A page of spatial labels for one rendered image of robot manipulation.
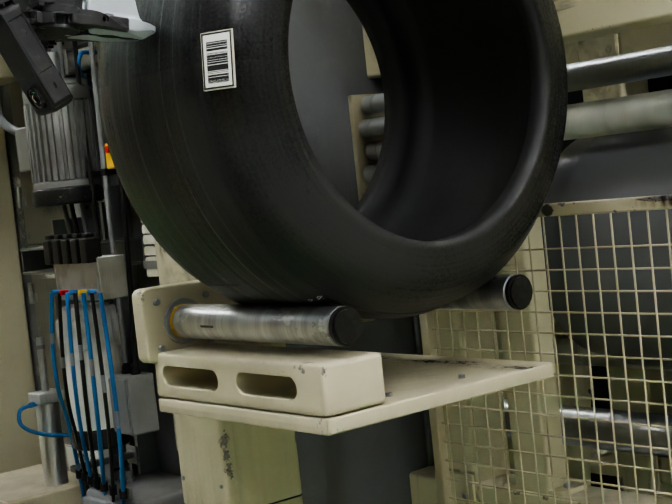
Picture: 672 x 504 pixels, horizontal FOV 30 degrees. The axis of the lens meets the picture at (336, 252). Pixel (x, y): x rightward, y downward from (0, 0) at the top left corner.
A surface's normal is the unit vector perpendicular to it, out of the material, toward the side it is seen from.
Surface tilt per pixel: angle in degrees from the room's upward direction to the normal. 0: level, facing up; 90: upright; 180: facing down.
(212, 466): 90
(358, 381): 90
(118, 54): 80
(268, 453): 90
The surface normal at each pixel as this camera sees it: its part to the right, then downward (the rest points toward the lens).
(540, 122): -0.76, -0.26
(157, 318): 0.62, -0.03
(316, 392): -0.77, 0.11
